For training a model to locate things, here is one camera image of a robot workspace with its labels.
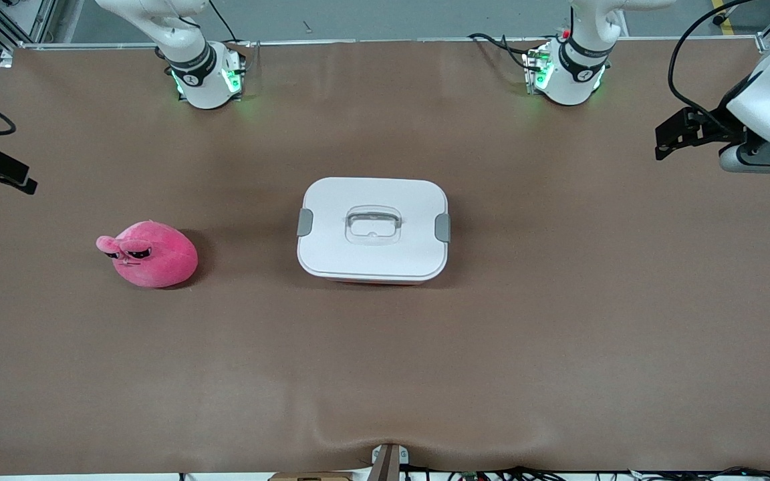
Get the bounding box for black base cable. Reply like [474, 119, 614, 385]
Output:
[467, 32, 534, 71]
[208, 0, 242, 44]

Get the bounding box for black left base cable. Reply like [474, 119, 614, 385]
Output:
[467, 32, 534, 71]

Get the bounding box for black right base cable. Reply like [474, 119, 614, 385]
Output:
[208, 0, 242, 44]

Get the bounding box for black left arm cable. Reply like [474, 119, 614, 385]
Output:
[668, 0, 757, 134]

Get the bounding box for pink plush toy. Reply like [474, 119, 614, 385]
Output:
[96, 220, 199, 289]

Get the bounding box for black stand foot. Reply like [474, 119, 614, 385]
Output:
[713, 0, 747, 26]

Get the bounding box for white box lid grey latches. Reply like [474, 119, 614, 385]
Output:
[297, 177, 451, 285]

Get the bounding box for brown table mat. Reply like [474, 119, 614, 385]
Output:
[0, 39, 770, 476]

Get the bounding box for silver table edge rail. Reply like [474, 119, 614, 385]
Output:
[1, 35, 760, 67]

